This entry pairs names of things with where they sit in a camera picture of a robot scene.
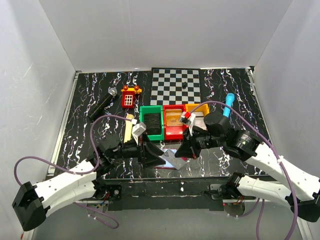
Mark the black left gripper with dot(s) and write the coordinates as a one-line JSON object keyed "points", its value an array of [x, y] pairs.
{"points": [[142, 153]]}

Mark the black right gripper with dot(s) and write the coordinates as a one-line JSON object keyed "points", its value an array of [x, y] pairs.
{"points": [[191, 141]]}

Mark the red leather card holder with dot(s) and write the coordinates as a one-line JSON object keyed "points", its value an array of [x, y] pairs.
{"points": [[172, 163]]}

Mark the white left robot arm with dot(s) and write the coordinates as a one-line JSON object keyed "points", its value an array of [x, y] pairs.
{"points": [[33, 203]]}

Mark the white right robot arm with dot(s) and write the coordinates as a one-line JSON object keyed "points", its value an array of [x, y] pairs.
{"points": [[294, 188]]}

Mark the white card stack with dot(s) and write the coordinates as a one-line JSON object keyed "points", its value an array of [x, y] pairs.
{"points": [[199, 120]]}

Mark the gold card stack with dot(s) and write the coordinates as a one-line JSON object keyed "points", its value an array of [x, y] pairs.
{"points": [[172, 117]]}

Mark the black card stack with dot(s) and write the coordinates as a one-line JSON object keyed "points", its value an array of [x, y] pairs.
{"points": [[153, 123]]}

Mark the cream toy microphone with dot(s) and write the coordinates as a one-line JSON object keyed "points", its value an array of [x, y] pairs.
{"points": [[128, 128]]}

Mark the green plastic bin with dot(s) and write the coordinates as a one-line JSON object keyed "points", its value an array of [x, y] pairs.
{"points": [[149, 109]]}

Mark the yellow plastic bin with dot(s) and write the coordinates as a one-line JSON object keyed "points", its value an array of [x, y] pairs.
{"points": [[204, 108]]}

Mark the black white checkerboard mat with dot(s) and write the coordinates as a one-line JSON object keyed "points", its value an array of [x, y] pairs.
{"points": [[166, 88]]}

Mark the red toy phone booth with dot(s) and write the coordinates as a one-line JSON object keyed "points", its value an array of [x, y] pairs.
{"points": [[128, 96]]}

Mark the blue toy microphone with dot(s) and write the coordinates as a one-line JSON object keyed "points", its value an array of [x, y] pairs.
{"points": [[229, 100]]}

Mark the black microphone silver head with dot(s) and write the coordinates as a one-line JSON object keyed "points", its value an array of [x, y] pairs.
{"points": [[98, 108]]}

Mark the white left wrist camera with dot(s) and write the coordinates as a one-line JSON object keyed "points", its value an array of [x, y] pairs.
{"points": [[137, 130]]}

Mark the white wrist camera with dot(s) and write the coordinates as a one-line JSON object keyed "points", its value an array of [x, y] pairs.
{"points": [[188, 119], [137, 130]]}

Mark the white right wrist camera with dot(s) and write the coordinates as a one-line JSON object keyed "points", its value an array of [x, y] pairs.
{"points": [[188, 119]]}

